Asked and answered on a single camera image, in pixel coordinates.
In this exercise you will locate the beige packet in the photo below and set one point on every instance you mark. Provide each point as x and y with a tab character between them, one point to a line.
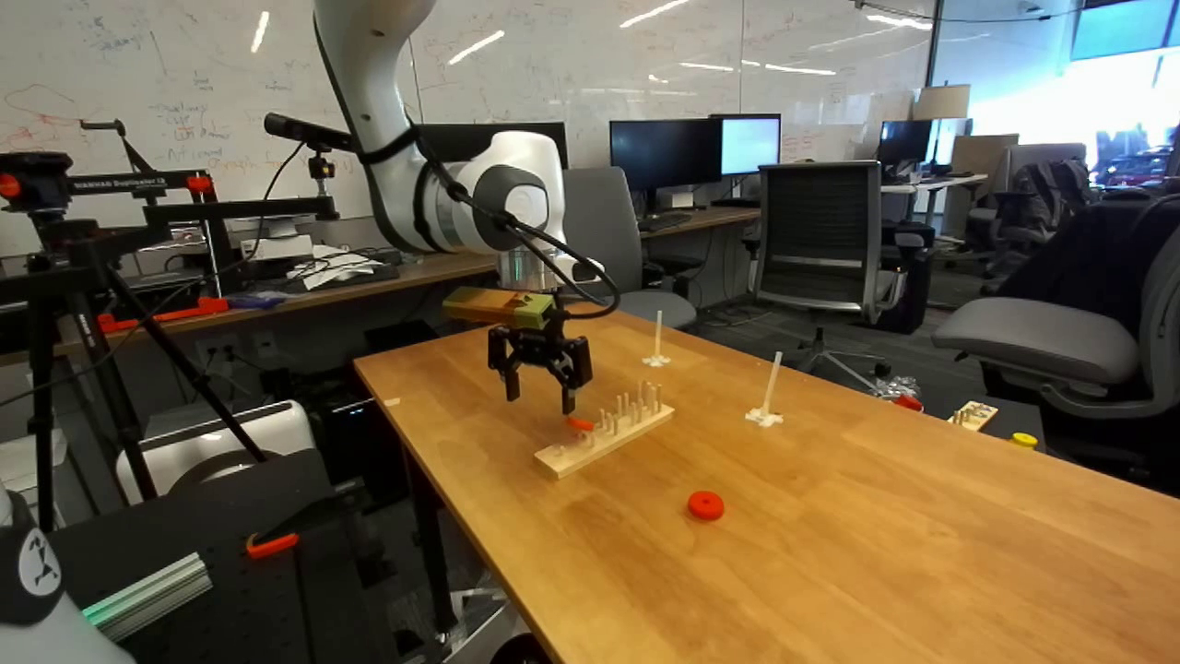
972	416

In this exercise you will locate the grey swivel chair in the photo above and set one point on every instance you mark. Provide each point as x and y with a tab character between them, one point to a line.
612	234

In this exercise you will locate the white grey box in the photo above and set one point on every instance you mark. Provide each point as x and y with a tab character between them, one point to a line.
208	448

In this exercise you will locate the wooden wall desk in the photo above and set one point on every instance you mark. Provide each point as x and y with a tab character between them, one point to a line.
371	283

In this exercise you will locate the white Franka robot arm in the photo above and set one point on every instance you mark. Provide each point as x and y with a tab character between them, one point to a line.
480	197

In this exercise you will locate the yellow block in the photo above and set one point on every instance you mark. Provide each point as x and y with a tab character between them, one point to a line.
1024	436

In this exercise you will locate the wooden peg base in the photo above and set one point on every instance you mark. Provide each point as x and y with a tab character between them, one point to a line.
575	458

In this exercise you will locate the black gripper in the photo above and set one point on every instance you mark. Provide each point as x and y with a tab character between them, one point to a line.
541	345

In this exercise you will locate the white papers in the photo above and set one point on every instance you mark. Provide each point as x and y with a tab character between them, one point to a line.
332	268

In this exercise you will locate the aluminium extrusion bar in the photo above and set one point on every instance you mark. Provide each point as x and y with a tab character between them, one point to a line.
150	595

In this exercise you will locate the beige lamp shade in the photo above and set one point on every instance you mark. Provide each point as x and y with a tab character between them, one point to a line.
941	102

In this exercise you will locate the orange disk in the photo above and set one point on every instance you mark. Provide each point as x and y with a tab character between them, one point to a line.
580	425
704	503

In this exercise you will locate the red bar clamp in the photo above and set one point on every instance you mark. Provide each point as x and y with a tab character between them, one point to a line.
158	318

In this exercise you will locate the grey office chair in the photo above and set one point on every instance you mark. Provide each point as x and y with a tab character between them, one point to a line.
1046	345

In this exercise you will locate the yellow wrist camera mount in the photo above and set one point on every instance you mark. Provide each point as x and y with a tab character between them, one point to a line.
484	304

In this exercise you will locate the black tripod rig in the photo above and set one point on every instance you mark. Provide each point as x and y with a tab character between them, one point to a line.
42	369

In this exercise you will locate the red cup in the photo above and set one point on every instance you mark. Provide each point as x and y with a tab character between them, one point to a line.
907	401

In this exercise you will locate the black sensor bar camera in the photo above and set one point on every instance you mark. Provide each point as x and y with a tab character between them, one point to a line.
305	131

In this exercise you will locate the black cart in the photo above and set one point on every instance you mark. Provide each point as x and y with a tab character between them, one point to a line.
243	592

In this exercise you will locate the lit computer monitor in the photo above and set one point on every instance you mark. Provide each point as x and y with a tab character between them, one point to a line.
745	147

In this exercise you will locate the black office chair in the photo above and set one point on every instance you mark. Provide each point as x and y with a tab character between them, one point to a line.
815	234

